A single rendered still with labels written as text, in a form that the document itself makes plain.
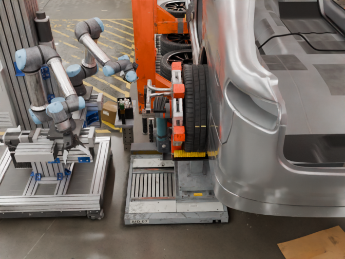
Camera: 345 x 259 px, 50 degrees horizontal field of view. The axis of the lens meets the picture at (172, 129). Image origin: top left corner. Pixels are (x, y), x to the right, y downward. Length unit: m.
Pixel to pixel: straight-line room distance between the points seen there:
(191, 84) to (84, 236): 1.45
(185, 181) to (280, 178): 1.36
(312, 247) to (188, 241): 0.94
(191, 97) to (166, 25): 2.64
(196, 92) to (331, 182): 1.07
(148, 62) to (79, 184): 1.16
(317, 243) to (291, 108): 1.08
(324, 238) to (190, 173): 1.16
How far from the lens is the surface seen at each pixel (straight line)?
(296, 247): 3.06
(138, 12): 2.94
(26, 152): 2.76
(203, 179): 3.10
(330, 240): 3.19
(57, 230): 3.16
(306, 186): 1.90
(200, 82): 2.53
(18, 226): 3.29
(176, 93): 2.46
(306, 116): 2.69
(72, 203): 3.02
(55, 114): 2.10
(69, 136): 2.10
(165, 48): 4.87
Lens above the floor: 2.36
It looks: 36 degrees down
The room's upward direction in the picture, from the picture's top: straight up
